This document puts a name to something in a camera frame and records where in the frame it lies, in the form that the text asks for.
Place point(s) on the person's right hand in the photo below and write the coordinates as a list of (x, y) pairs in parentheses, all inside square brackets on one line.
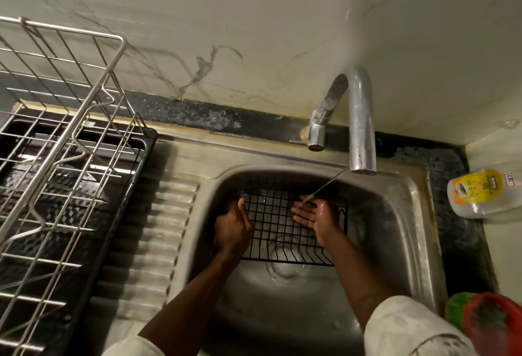
[(322, 221)]

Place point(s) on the person's left hand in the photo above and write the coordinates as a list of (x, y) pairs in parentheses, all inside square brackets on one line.
[(232, 233)]

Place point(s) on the person's right thumb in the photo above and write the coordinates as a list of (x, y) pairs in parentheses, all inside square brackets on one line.
[(322, 203)]

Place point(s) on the person's left thumb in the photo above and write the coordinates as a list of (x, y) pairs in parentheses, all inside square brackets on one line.
[(242, 211)]

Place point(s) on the person's left forearm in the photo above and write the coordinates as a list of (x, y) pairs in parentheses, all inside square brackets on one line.
[(195, 294)]

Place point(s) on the person's right forearm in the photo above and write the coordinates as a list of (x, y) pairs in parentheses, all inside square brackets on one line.
[(354, 274)]

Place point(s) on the thin water stream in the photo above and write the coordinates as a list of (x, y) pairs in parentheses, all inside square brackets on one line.
[(326, 185)]

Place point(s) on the stainless steel sink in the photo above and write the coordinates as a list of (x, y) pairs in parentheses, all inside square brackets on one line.
[(367, 237)]

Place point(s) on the round sink drain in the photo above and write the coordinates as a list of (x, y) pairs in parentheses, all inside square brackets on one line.
[(287, 264)]

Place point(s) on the chrome kitchen faucet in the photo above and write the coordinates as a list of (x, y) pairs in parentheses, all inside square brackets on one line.
[(361, 123)]

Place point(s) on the black plastic drip tray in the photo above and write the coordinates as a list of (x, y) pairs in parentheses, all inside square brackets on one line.
[(138, 152)]

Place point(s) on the white right sleeve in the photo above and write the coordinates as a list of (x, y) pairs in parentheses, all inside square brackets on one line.
[(412, 331)]

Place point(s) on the white sleeve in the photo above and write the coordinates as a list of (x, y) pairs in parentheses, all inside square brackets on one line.
[(134, 347), (412, 331)]

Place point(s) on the clear yellow-labelled dish soap bottle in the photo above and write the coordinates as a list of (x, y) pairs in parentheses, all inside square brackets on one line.
[(481, 194)]

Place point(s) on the green scrub pad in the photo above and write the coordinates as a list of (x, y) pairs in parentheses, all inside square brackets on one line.
[(456, 309)]

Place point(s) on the white left sleeve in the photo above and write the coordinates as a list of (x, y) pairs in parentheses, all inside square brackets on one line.
[(134, 347)]

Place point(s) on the red plastic bowl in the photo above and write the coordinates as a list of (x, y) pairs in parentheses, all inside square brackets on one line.
[(495, 319)]

